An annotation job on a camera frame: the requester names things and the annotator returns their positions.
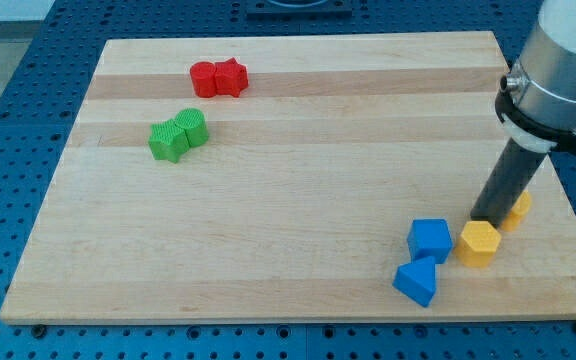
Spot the yellow hexagon block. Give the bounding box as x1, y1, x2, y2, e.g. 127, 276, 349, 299
453, 221, 502, 268

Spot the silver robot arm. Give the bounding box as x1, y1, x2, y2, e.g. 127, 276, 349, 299
495, 0, 576, 156

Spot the wooden board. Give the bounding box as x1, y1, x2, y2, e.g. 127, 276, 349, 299
0, 31, 576, 325

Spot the green cylinder block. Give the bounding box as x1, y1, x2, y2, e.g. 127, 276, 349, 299
174, 108, 209, 148

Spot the red star block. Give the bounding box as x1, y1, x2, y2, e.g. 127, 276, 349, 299
215, 58, 249, 98

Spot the green star block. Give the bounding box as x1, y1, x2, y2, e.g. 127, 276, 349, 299
148, 119, 190, 163

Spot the red cylinder block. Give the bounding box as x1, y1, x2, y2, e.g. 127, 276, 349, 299
189, 62, 217, 98

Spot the blue cube block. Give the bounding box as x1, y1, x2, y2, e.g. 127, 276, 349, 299
407, 218, 453, 264

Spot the blue triangle block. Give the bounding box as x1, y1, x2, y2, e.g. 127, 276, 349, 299
392, 256, 437, 307

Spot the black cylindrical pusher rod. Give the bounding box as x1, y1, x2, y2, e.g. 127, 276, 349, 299
470, 139, 546, 227

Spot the yellow cylinder block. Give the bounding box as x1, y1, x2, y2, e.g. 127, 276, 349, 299
499, 190, 532, 232

